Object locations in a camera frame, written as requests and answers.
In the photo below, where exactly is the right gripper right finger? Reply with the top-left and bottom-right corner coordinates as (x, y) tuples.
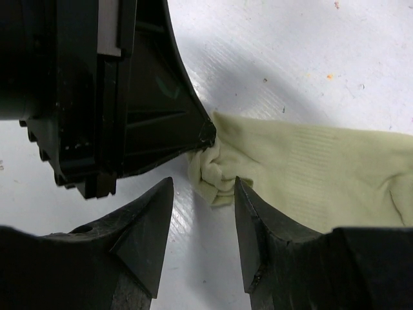
(234, 179), (412, 309)

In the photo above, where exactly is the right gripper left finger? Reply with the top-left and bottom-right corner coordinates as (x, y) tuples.
(1, 178), (174, 309)

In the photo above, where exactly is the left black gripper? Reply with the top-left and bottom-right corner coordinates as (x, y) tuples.
(1, 1), (216, 199)

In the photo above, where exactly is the pale yellow sock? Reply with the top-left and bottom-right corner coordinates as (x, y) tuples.
(187, 112), (412, 233)

